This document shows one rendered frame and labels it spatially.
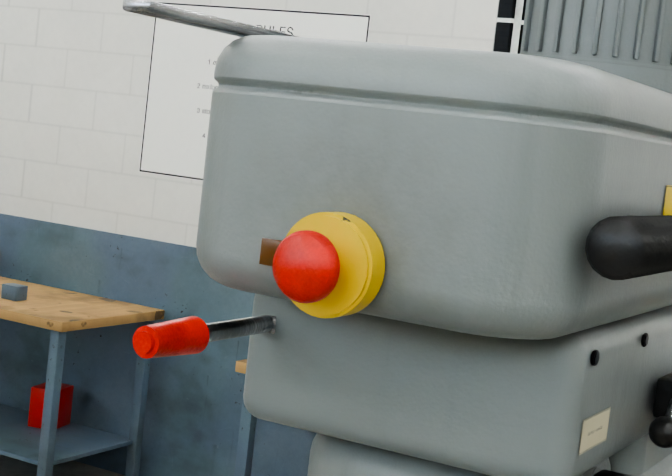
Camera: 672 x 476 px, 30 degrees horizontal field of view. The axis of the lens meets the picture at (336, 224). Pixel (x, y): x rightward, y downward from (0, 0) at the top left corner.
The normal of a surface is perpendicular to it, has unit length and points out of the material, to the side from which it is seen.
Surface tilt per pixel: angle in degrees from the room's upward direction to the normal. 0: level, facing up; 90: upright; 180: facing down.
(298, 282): 94
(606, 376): 90
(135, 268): 90
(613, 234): 90
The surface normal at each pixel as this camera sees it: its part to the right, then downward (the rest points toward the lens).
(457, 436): -0.47, 0.01
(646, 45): 0.14, 0.09
